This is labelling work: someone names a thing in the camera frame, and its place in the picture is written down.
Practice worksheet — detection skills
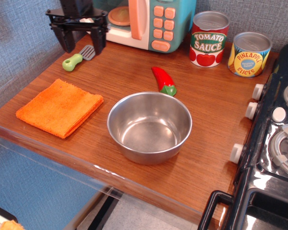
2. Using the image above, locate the orange object at corner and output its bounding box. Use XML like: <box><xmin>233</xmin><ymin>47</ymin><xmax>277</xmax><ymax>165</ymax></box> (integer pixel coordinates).
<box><xmin>0</xmin><ymin>220</ymin><xmax>24</xmax><ymax>230</ymax></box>

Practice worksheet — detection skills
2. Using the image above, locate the stainless steel bowl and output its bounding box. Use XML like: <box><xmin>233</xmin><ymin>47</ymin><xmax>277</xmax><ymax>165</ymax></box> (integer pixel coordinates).
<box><xmin>107</xmin><ymin>92</ymin><xmax>192</xmax><ymax>165</ymax></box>

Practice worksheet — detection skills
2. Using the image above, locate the pineapple slices can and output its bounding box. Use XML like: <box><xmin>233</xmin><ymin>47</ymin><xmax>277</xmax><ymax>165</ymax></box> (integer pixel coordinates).
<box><xmin>228</xmin><ymin>32</ymin><xmax>272</xmax><ymax>78</ymax></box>

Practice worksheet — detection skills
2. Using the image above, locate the red toy chili pepper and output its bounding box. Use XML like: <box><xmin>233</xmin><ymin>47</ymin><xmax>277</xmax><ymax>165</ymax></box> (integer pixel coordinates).
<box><xmin>151</xmin><ymin>67</ymin><xmax>177</xmax><ymax>96</ymax></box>

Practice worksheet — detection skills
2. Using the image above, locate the white stove button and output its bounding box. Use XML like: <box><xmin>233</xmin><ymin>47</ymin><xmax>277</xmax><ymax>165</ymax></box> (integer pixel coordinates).
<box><xmin>272</xmin><ymin>107</ymin><xmax>286</xmax><ymax>123</ymax></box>

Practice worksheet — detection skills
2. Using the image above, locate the tomato sauce can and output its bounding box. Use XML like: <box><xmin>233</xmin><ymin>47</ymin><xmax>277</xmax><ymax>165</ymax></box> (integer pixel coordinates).
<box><xmin>189</xmin><ymin>11</ymin><xmax>230</xmax><ymax>68</ymax></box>

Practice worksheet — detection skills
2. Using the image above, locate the black oven door handle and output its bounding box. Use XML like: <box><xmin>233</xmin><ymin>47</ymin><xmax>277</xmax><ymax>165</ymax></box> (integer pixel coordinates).
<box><xmin>198</xmin><ymin>190</ymin><xmax>233</xmax><ymax>230</ymax></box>

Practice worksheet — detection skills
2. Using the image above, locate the white stove knob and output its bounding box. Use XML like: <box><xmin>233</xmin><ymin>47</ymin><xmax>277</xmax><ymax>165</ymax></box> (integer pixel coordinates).
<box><xmin>229</xmin><ymin>143</ymin><xmax>244</xmax><ymax>164</ymax></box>
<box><xmin>252</xmin><ymin>84</ymin><xmax>264</xmax><ymax>101</ymax></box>
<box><xmin>245</xmin><ymin>102</ymin><xmax>258</xmax><ymax>120</ymax></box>

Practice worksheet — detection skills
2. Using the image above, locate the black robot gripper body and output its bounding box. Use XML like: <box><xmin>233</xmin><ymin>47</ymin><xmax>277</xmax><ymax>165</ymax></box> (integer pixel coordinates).
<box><xmin>46</xmin><ymin>0</ymin><xmax>108</xmax><ymax>33</ymax></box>

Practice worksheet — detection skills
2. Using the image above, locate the teal toy microwave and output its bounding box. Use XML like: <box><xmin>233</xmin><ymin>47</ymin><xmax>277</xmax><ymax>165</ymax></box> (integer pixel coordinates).
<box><xmin>93</xmin><ymin>0</ymin><xmax>196</xmax><ymax>53</ymax></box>

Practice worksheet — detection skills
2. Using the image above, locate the green handled grey spatula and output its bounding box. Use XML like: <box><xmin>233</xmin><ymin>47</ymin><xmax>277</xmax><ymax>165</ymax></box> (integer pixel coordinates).
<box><xmin>62</xmin><ymin>45</ymin><xmax>96</xmax><ymax>72</ymax></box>

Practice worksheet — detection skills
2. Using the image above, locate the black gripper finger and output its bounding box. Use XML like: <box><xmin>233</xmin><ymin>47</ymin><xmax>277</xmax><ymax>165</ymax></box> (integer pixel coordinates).
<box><xmin>91</xmin><ymin>26</ymin><xmax>106</xmax><ymax>55</ymax></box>
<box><xmin>51</xmin><ymin>24</ymin><xmax>75</xmax><ymax>53</ymax></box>

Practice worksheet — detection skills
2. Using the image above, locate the orange folded cloth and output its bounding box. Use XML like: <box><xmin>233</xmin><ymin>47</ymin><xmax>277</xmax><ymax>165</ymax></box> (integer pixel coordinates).
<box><xmin>16</xmin><ymin>79</ymin><xmax>104</xmax><ymax>139</ymax></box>

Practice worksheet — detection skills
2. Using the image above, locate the black toy stove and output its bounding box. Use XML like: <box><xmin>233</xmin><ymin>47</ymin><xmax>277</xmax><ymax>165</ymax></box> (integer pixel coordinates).
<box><xmin>197</xmin><ymin>41</ymin><xmax>288</xmax><ymax>230</ymax></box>

